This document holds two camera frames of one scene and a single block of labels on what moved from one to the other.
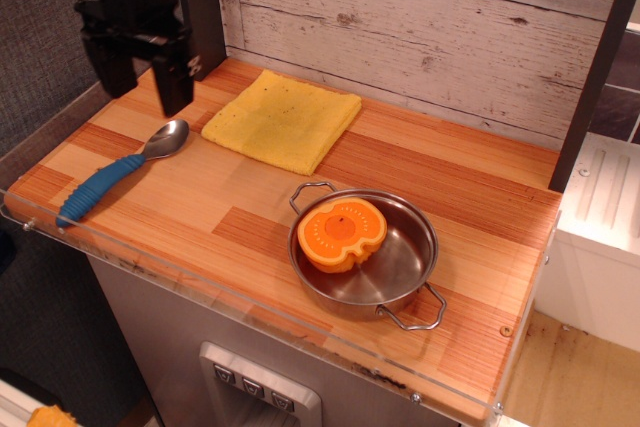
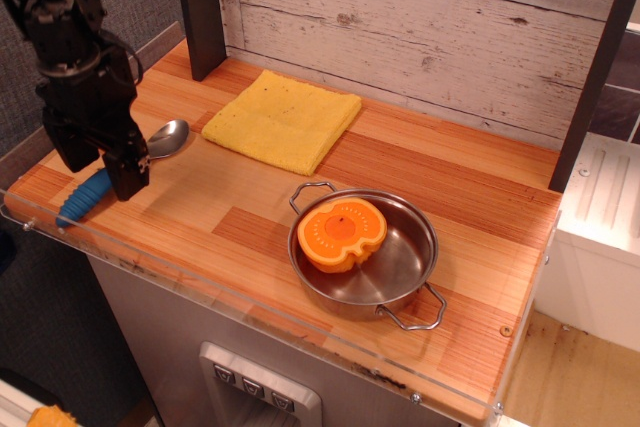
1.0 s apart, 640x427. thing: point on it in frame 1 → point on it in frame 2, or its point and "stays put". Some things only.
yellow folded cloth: (285, 121) stays put
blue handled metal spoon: (167, 139) stays put
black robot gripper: (135, 15) → (103, 90)
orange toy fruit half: (337, 235) stays put
